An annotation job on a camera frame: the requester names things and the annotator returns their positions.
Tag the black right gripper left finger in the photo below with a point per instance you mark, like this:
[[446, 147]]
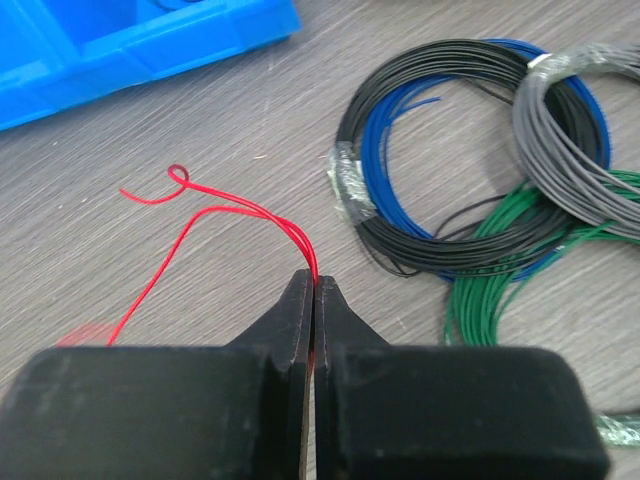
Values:
[[238, 411]]

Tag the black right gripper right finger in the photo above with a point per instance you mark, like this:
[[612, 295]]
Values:
[[388, 411]]

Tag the blue three-compartment plastic bin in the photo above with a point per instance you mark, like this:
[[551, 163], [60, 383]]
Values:
[[56, 55]]

